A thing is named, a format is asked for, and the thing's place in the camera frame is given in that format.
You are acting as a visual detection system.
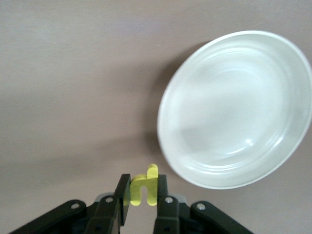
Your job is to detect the yellow foam letter h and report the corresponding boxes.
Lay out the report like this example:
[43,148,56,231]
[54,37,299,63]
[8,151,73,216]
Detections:
[130,163,159,207]

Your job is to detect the brown table cover sheet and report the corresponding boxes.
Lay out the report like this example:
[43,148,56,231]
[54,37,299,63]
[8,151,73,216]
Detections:
[0,0,312,234]

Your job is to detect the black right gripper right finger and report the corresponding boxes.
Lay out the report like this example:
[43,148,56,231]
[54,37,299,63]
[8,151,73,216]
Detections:
[153,174,254,234]

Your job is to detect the beige brown plate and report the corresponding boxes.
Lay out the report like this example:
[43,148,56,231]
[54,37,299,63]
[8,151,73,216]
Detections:
[157,30,312,190]

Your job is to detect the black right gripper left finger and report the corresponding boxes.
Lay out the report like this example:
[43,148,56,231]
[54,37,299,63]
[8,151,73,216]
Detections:
[9,173,134,234]

